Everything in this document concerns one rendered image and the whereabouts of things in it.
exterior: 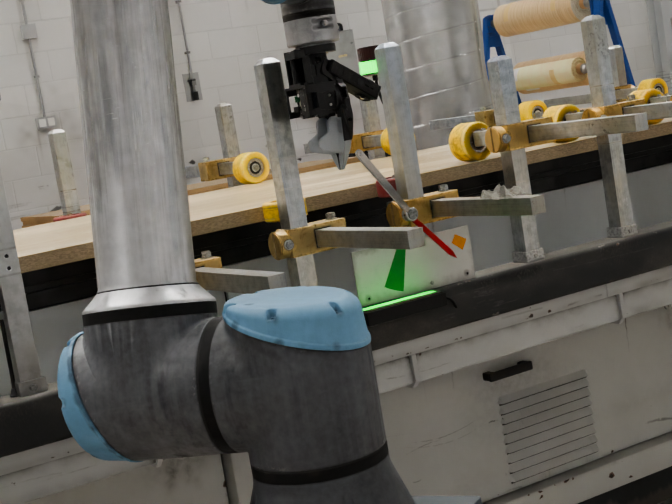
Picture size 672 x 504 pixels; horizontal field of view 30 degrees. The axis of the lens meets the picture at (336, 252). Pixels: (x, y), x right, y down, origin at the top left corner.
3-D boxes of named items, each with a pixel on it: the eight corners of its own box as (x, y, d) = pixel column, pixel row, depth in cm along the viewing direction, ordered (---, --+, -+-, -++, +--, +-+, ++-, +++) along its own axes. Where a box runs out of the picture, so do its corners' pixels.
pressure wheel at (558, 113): (572, 96, 270) (550, 120, 268) (591, 124, 273) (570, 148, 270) (554, 98, 276) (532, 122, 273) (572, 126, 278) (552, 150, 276)
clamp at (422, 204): (462, 215, 234) (458, 189, 234) (402, 229, 228) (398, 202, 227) (444, 215, 239) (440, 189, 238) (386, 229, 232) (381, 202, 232)
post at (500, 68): (547, 298, 246) (511, 53, 240) (533, 302, 244) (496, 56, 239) (535, 297, 249) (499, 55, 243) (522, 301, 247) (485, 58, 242)
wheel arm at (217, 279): (291, 297, 183) (286, 269, 183) (270, 302, 182) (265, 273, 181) (173, 285, 221) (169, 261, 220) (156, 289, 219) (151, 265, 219)
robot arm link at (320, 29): (319, 19, 217) (347, 11, 209) (323, 48, 217) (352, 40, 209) (273, 25, 212) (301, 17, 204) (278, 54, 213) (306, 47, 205)
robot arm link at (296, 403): (367, 467, 126) (338, 297, 124) (212, 478, 132) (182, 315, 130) (402, 423, 141) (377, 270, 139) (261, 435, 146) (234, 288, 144)
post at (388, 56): (440, 298, 233) (399, 40, 227) (425, 302, 231) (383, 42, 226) (429, 297, 236) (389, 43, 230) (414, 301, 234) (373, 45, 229)
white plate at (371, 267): (476, 277, 236) (468, 225, 235) (361, 307, 223) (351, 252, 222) (474, 277, 236) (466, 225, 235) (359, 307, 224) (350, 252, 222)
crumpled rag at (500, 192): (534, 192, 212) (532, 179, 212) (502, 199, 209) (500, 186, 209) (501, 193, 220) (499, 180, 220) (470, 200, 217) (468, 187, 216)
